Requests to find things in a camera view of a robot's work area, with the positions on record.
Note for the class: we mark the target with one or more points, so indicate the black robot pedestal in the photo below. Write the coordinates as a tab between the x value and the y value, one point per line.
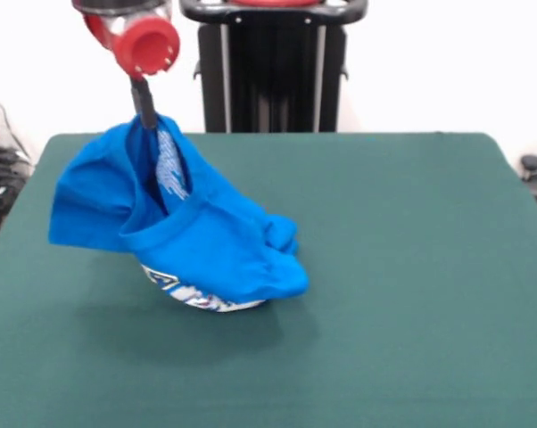
273	80

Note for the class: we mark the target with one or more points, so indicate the blue printed T-shirt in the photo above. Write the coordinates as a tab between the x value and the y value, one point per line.
197	241

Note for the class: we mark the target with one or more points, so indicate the dark green table cloth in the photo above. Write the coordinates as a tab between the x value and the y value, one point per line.
429	312

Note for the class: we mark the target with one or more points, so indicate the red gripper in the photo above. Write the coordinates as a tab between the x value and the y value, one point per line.
146	46

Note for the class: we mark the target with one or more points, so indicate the black office chair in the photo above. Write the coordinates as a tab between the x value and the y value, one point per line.
532	162

